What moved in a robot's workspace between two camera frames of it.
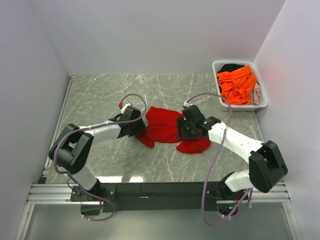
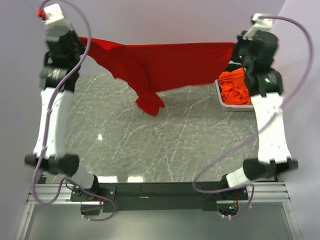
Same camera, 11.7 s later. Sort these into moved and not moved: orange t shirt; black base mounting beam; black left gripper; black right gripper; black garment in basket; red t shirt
Moved: black right gripper; red t shirt; black left gripper
Not moved: black base mounting beam; black garment in basket; orange t shirt
